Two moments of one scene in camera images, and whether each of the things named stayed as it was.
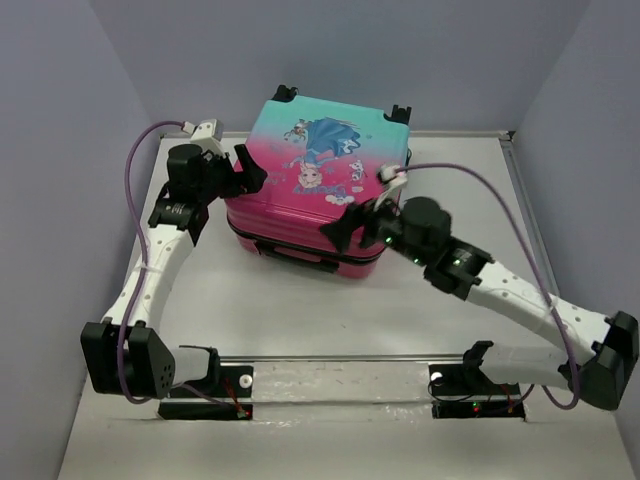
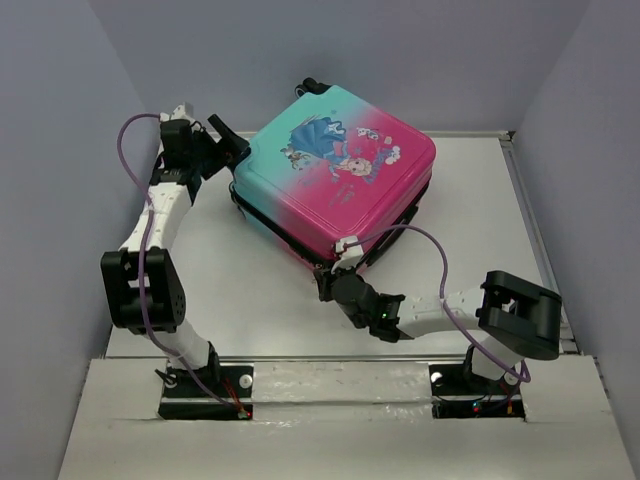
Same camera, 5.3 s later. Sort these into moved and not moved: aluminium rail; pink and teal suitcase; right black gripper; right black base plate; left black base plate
Moved: pink and teal suitcase; right black gripper
Not moved: right black base plate; left black base plate; aluminium rail
